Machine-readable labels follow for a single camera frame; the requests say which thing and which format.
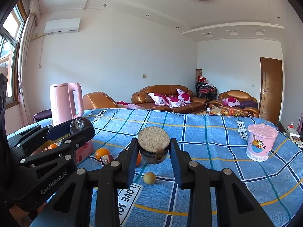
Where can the coffee table with snacks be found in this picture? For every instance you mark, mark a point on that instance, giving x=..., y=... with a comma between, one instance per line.
x=222, y=111

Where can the small striped jar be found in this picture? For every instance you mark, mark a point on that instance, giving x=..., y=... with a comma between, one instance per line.
x=153, y=139

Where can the pink metal tin box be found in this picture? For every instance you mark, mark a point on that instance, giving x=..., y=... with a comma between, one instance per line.
x=85, y=151

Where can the blue plaid tablecloth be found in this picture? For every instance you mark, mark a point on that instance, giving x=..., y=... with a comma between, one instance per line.
x=213, y=182

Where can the tall patterned vase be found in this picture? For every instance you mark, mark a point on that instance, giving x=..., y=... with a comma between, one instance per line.
x=198, y=74

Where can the pink electric kettle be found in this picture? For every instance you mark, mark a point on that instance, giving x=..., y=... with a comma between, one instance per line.
x=61, y=104

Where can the brown leather armchair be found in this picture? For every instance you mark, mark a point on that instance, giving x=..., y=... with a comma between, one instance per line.
x=234, y=94

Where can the pale pink curtain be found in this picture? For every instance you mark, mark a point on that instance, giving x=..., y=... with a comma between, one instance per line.
x=26, y=63

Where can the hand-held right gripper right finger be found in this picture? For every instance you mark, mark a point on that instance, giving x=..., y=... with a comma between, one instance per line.
x=176, y=167

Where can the orange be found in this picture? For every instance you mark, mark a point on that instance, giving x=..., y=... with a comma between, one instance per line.
x=139, y=159
x=52, y=146
x=102, y=153

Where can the dark purple blanket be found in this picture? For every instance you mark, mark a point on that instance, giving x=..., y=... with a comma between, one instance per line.
x=248, y=104

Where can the long brown leather sofa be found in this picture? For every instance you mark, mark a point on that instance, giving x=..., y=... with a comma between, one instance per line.
x=144, y=99

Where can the brown wooden door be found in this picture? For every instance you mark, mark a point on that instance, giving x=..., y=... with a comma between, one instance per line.
x=271, y=89

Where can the white air conditioner pipe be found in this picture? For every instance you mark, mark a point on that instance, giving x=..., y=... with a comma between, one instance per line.
x=41, y=49

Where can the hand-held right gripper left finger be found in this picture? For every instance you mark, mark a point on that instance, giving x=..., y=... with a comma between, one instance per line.
x=132, y=167

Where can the brown leather sofa seat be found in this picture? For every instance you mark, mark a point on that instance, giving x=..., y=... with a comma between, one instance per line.
x=99, y=100

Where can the red decorations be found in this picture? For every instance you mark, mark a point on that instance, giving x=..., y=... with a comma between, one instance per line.
x=203, y=78

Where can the window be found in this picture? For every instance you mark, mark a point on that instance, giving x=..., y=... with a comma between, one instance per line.
x=8, y=52

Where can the pink cloth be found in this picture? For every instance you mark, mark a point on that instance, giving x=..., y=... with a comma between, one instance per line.
x=130, y=105

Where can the stacked dark chairs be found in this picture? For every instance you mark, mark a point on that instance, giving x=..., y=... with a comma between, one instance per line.
x=206, y=91

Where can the white wall air conditioner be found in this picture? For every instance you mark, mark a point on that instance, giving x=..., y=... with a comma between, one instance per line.
x=62, y=25

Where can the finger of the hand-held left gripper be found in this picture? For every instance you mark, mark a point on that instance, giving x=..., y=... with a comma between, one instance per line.
x=80, y=136
x=59, y=130

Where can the stool with purple cushion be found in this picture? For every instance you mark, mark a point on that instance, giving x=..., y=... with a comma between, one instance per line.
x=42, y=115

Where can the white red floral cushion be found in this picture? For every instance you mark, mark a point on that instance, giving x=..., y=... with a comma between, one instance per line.
x=157, y=98
x=183, y=95
x=230, y=101
x=175, y=101

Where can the layered cake slice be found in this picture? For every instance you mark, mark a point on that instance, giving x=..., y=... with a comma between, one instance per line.
x=106, y=159

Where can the small yellow fruit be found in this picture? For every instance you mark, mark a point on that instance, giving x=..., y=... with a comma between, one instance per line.
x=149, y=178

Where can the pink cartoon print cup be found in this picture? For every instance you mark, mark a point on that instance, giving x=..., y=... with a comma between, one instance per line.
x=260, y=146

